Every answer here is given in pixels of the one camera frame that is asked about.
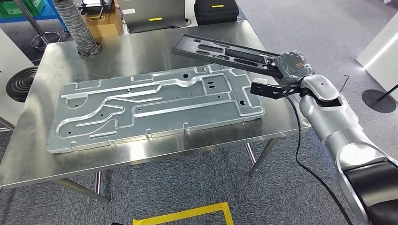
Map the black hard case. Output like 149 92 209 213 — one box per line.
193 0 240 26

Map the black plastic frame part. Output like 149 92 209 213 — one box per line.
172 33 284 79

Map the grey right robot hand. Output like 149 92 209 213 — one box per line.
273 51 314 86

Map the steel pole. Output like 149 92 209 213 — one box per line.
13 0 50 46

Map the bent black wire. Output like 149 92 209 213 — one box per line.
338 74 351 93

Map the black round stool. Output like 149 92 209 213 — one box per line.
5 66 39 104

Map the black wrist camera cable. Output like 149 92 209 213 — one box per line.
277 90 354 225

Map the stainless steel workbench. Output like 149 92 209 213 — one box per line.
0 20 312 204

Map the white cabinet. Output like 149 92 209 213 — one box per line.
0 28 35 127

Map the stamped grey metal plate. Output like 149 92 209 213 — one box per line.
46 63 266 155

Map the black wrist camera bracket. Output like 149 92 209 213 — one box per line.
250 81 303 100

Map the round steel bin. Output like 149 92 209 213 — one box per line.
30 31 63 52

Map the yellow box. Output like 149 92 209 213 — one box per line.
82 4 124 38

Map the green plastic crate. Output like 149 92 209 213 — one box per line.
0 0 46 18

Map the ribbed flexible metal hose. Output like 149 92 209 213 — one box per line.
52 0 103 59

